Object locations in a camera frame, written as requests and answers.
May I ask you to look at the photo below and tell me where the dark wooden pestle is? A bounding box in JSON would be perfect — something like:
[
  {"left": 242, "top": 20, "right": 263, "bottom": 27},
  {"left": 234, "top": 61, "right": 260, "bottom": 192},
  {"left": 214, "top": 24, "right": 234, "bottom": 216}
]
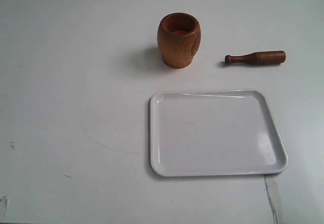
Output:
[{"left": 224, "top": 51, "right": 286, "bottom": 65}]

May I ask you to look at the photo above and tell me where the wooden mortar cup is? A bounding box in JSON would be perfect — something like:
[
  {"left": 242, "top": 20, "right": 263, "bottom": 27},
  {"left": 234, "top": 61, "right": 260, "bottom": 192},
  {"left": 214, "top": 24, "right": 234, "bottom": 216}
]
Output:
[{"left": 157, "top": 13, "right": 201, "bottom": 68}]

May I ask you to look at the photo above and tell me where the white rectangular plastic tray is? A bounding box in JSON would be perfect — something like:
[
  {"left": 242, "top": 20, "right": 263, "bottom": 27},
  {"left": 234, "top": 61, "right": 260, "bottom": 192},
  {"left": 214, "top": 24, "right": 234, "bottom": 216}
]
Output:
[{"left": 149, "top": 90, "right": 288, "bottom": 177}]

